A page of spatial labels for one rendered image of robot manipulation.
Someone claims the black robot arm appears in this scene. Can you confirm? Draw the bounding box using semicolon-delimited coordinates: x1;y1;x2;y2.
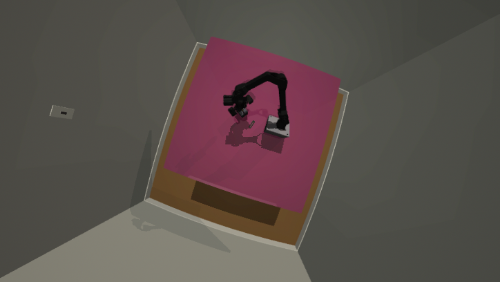
223;72;289;130

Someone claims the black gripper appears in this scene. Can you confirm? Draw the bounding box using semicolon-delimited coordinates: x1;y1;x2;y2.
228;95;253;116

